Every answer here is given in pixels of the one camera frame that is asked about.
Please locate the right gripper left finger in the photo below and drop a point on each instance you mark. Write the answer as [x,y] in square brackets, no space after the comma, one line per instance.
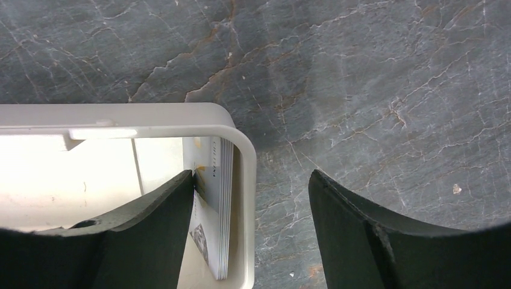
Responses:
[137,245]

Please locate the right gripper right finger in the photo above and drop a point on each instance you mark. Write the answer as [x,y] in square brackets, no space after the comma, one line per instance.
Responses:
[365,245]

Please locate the white card stack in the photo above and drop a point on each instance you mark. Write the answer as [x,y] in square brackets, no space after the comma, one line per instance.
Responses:
[210,159]

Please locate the white plastic tray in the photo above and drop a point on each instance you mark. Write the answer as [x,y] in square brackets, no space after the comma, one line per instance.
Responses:
[62,164]

